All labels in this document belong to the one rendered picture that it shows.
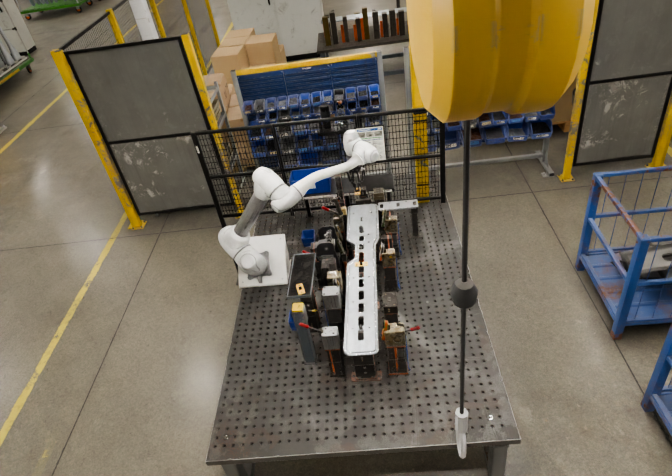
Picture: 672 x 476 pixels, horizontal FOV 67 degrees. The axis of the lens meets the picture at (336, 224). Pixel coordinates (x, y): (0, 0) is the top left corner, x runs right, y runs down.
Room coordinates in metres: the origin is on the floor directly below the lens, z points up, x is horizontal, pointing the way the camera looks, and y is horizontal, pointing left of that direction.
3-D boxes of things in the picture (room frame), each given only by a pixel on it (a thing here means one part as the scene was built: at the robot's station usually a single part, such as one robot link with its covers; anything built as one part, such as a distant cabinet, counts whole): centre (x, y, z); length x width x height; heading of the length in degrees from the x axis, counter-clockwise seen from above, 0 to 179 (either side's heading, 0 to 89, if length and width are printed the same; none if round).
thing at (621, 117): (4.33, -2.92, 1.00); 1.04 x 0.14 x 2.00; 84
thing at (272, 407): (2.66, -0.05, 0.68); 2.56 x 1.61 x 0.04; 174
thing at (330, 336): (1.89, 0.13, 0.88); 0.11 x 0.10 x 0.36; 82
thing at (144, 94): (4.80, 1.60, 1.00); 1.34 x 0.14 x 2.00; 84
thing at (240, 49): (7.58, 0.81, 0.52); 1.20 x 0.80 x 1.05; 171
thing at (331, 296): (2.15, 0.10, 0.90); 0.13 x 0.10 x 0.41; 82
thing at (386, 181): (3.37, -0.05, 1.02); 0.90 x 0.22 x 0.03; 82
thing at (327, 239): (2.58, 0.07, 0.94); 0.18 x 0.13 x 0.49; 172
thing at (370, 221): (2.43, -0.12, 1.00); 1.38 x 0.22 x 0.02; 172
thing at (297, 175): (3.40, 0.14, 1.10); 0.30 x 0.17 x 0.13; 82
